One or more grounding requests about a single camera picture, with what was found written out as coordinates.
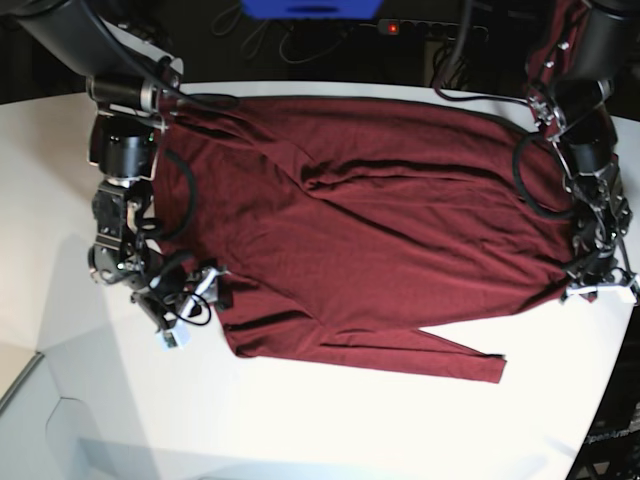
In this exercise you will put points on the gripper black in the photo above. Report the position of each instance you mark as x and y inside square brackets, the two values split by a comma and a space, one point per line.
[159, 283]
[601, 264]

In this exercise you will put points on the dark red t-shirt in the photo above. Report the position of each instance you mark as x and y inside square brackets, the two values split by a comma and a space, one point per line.
[350, 227]

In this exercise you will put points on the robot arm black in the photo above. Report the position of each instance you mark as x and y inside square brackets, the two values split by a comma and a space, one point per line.
[570, 77]
[137, 100]

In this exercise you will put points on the blue box at top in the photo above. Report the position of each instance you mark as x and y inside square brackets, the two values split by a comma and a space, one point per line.
[311, 9]

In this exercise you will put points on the black power strip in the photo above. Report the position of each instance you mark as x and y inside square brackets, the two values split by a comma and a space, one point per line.
[429, 30]

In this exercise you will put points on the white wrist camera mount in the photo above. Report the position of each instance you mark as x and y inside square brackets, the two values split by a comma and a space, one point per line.
[629, 294]
[176, 337]

